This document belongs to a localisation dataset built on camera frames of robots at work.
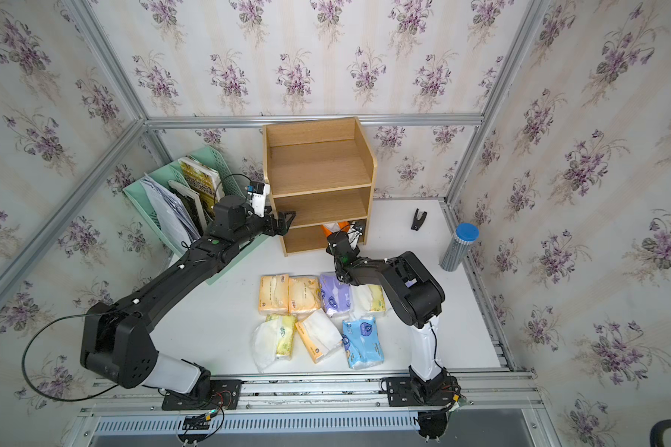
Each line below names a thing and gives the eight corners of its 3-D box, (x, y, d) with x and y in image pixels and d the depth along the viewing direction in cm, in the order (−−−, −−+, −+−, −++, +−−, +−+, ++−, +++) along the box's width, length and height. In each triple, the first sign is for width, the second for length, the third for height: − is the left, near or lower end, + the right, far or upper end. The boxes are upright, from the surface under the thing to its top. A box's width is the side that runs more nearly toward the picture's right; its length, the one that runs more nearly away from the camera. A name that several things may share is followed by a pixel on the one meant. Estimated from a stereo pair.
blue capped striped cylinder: (438, 269, 101) (456, 236, 86) (442, 254, 106) (460, 219, 91) (455, 276, 100) (477, 243, 84) (458, 260, 104) (480, 225, 89)
